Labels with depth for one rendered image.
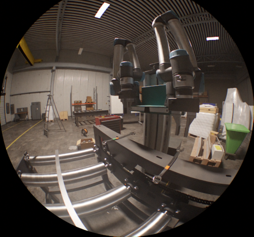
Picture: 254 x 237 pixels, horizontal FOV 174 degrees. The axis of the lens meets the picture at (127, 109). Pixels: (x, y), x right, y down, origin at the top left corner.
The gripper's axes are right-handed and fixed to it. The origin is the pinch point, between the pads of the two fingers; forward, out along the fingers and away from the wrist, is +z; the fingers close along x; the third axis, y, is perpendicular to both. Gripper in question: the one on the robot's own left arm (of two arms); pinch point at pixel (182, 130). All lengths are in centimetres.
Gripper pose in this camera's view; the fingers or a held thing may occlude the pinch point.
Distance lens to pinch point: 37.7
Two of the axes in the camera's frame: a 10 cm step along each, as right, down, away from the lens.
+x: 6.3, 0.6, -7.7
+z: 0.1, 10.0, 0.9
